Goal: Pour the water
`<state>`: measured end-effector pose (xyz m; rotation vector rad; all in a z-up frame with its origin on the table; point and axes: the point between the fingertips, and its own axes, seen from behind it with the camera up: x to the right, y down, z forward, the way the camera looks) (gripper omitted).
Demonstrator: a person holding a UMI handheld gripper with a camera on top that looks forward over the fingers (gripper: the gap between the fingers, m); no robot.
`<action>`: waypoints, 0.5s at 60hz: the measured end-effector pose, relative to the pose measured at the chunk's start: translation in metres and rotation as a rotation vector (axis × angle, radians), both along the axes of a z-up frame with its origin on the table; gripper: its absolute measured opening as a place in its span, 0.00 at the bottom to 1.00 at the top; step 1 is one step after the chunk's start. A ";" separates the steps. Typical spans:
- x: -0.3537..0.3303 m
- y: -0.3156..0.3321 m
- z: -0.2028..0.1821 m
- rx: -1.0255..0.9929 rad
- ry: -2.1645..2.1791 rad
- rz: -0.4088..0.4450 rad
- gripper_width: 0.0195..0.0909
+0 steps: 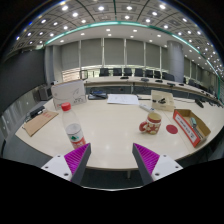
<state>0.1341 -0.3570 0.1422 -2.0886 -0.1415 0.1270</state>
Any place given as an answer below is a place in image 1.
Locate beige cardboard box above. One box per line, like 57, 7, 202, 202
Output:
150, 89, 175, 113

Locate red and yellow mug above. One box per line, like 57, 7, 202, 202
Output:
138, 111, 163, 136

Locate clear red-capped water bottle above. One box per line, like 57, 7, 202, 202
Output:
60, 102, 87, 150

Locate white paper sheets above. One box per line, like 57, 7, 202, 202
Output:
106, 93, 140, 106

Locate black box device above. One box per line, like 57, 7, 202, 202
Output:
29, 105, 46, 119

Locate black table microphone unit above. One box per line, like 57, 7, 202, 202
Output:
194, 98, 205, 109

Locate teal eraser block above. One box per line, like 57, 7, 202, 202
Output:
189, 116, 198, 129

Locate round ceiling lights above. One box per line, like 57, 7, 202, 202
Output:
14, 0, 224, 73

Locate white remote control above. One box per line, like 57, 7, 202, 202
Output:
138, 102, 156, 113

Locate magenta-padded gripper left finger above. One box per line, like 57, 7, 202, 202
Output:
41, 142, 92, 186

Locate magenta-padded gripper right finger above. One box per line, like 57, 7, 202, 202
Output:
131, 142, 184, 186

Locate white cardboard box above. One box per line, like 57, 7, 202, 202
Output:
50, 79, 88, 111

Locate flat brown cardboard sheet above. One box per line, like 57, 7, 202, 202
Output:
21, 109, 60, 138

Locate black desk device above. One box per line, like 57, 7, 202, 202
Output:
87, 89, 108, 101

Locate flat round red coaster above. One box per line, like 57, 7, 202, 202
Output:
165, 124, 179, 135

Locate open cardboard box red side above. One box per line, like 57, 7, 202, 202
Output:
172, 108, 212, 148

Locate long curved conference desk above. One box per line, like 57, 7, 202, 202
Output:
83, 75, 223, 108

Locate row of black office chairs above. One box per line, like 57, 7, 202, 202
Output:
98, 67, 214, 95

